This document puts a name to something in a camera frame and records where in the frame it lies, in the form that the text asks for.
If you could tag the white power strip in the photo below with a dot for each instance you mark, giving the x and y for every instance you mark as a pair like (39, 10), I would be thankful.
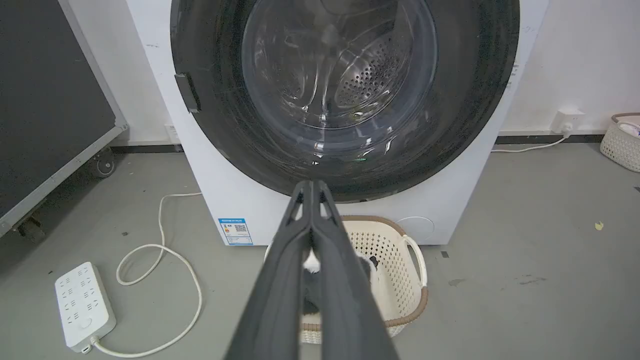
(84, 306)

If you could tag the white woven storage basket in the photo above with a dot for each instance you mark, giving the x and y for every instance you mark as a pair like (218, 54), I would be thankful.
(622, 142)

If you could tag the blue energy label sticker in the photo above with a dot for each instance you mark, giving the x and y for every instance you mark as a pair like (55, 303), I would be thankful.
(236, 231)

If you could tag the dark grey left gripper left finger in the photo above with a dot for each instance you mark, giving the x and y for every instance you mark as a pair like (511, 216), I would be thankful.
(277, 295)

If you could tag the black panel on wheeled frame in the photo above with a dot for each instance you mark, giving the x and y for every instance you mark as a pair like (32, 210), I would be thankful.
(45, 105)

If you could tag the cream perforated laundry basket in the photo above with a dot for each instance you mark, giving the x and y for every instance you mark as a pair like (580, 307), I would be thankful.
(395, 270)

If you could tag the white wall socket plug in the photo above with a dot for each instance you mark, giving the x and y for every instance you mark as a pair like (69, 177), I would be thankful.
(567, 120)

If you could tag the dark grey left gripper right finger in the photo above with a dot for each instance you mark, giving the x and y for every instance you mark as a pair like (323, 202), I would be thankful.
(345, 300)

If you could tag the black round washing machine door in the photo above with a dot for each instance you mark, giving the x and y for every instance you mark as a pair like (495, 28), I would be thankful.
(345, 95)

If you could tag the white front-load washing machine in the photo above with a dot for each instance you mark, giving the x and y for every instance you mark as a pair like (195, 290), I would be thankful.
(320, 122)

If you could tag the black and white clothing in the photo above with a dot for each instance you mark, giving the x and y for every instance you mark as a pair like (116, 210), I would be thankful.
(312, 285)

